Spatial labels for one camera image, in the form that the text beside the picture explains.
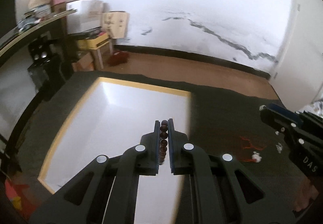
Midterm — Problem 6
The red bead bracelet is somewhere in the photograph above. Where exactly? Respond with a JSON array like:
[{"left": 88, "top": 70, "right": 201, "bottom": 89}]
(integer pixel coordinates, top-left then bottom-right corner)
[{"left": 159, "top": 120, "right": 169, "bottom": 165}]

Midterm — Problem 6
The yellow cardboard box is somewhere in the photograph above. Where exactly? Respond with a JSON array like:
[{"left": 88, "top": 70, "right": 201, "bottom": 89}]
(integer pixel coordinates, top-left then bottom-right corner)
[{"left": 77, "top": 33, "right": 109, "bottom": 50}]

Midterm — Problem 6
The brown cardboard box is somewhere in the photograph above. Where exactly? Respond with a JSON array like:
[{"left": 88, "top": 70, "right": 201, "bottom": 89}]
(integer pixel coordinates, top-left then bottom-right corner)
[{"left": 72, "top": 51, "right": 95, "bottom": 72}]

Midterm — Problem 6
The black speaker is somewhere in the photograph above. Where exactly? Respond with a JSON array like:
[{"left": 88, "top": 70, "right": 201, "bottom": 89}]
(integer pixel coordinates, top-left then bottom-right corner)
[{"left": 28, "top": 37, "right": 54, "bottom": 63}]

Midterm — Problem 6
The beige paper shopping bag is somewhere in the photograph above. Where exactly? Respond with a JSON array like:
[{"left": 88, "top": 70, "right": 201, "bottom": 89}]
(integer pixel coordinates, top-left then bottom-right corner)
[{"left": 102, "top": 11, "right": 129, "bottom": 39}]

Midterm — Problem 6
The red cloth on floor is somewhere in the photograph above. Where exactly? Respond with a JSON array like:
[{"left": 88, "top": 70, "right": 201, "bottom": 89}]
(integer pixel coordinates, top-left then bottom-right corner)
[{"left": 108, "top": 50, "right": 129, "bottom": 66}]

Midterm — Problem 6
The black flat monitor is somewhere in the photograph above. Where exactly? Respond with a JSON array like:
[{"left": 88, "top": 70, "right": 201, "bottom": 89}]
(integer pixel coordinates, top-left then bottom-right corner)
[{"left": 0, "top": 0, "right": 16, "bottom": 37}]

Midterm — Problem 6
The red cord white pendant necklace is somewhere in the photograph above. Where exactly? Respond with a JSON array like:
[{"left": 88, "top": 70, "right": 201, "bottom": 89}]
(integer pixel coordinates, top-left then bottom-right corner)
[{"left": 238, "top": 135, "right": 267, "bottom": 164}]

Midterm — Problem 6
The white door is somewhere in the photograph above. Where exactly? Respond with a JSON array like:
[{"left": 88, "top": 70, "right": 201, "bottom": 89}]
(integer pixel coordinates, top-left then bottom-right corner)
[{"left": 269, "top": 0, "right": 322, "bottom": 111}]

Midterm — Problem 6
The right hand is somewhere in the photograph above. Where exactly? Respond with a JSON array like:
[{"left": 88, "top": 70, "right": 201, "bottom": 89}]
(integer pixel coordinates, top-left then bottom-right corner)
[{"left": 294, "top": 182, "right": 319, "bottom": 212}]

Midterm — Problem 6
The yellow white storage box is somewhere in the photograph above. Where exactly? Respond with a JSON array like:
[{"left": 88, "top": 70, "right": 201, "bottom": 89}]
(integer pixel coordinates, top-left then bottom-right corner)
[{"left": 37, "top": 76, "right": 192, "bottom": 224}]

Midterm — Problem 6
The dark desk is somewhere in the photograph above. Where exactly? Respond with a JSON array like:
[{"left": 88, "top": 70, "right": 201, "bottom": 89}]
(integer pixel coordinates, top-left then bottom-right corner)
[{"left": 1, "top": 9, "right": 77, "bottom": 67}]

